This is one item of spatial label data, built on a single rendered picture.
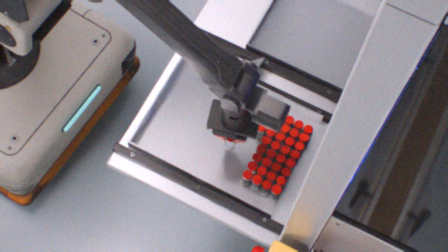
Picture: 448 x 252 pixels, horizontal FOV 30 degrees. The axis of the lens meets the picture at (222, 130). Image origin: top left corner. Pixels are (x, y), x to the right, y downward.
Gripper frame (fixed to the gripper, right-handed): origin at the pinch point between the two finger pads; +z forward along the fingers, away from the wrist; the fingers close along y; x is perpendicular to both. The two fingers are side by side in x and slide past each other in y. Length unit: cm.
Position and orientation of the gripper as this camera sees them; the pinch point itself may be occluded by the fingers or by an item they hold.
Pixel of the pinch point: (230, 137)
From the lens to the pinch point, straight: 171.4
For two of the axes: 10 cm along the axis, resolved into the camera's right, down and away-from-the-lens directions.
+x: 2.1, -8.7, 4.4
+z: -0.7, 4.4, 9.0
